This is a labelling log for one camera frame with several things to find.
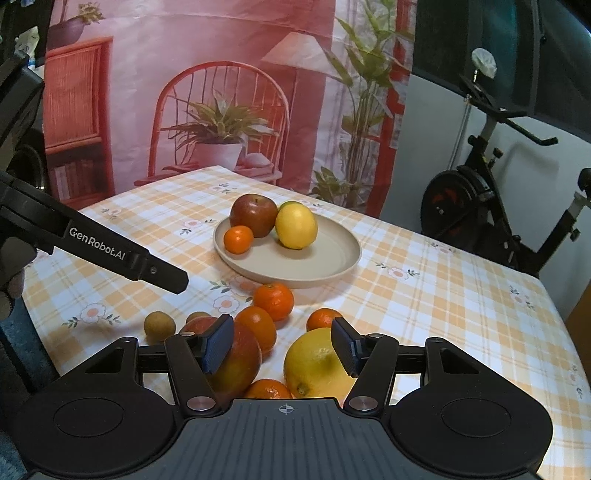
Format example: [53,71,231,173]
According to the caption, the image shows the gloved left hand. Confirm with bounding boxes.
[0,237,37,320]

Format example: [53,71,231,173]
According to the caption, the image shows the small brown longan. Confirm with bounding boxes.
[185,311,211,324]
[143,311,176,343]

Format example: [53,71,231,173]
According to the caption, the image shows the red mango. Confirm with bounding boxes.
[206,317,262,405]

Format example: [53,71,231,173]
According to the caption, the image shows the large yellow lemon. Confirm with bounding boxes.
[283,328,355,403]

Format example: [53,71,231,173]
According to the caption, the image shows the tangerine behind right finger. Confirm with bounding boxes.
[307,308,342,331]

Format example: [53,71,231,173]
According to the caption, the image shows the tangerine beside mango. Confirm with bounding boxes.
[235,306,276,356]

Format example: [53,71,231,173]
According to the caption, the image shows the tangerine at bottom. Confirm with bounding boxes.
[243,379,293,399]

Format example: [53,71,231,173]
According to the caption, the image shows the orange checkered tablecloth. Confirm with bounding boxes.
[24,167,590,479]

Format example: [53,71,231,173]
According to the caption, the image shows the tangerine on table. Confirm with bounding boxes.
[252,282,294,322]

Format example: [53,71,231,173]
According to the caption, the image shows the beige ceramic plate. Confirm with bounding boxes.
[213,215,362,289]

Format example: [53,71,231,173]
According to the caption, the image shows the small tangerine on plate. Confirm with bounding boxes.
[222,225,254,255]

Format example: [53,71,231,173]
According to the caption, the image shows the yellow lemon on plate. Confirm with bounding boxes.
[276,201,318,250]

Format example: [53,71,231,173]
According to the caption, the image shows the red apple on plate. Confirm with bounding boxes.
[229,194,279,238]

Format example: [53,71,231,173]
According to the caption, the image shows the black exercise bike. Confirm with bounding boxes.
[420,76,590,278]

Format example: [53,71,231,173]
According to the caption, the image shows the printed pink backdrop cloth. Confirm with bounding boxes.
[43,1,417,216]

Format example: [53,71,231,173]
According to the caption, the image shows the white crumpled bag on bike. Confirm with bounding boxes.
[471,48,497,79]

